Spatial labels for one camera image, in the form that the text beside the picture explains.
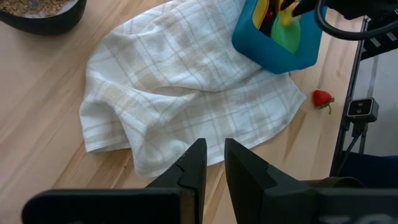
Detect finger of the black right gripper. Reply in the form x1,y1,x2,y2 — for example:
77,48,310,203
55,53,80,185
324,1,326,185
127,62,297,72
279,0,297,11
291,0,319,18

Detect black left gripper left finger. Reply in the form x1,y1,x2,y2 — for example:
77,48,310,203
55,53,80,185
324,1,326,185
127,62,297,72
145,138,208,224

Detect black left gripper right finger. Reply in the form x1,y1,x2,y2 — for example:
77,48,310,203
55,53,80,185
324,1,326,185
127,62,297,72
223,138,323,224

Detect small red toy cherry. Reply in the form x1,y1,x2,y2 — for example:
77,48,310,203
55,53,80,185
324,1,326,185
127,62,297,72
262,10,275,24

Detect yellow toy banana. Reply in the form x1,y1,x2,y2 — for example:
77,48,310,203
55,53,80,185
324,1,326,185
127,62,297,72
252,0,271,30

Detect green toy fruit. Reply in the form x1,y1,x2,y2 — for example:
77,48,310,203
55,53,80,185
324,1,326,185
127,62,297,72
270,11,302,54

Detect red toy strawberry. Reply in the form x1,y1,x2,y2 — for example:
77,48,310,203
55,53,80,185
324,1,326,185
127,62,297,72
312,90,335,115

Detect teal plastic tupperware container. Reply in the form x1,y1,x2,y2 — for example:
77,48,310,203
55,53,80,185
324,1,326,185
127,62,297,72
231,0,328,75

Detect white plaid kitchen towel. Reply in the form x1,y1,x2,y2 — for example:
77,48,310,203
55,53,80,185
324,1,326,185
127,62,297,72
79,0,307,178

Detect person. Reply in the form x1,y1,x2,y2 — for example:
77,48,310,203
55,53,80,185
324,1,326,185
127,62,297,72
337,151,398,189

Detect succulent plant in black bowl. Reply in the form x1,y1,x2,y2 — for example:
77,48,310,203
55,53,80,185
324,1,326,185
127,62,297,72
0,0,88,35

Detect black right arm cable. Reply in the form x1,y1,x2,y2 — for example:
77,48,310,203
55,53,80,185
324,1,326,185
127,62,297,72
313,0,398,42

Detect black stand with cable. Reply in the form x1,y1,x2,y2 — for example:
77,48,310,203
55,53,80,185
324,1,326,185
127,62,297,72
329,17,398,178

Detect black table-level camera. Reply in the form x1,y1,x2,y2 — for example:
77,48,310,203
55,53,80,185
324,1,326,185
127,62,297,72
345,97,380,123

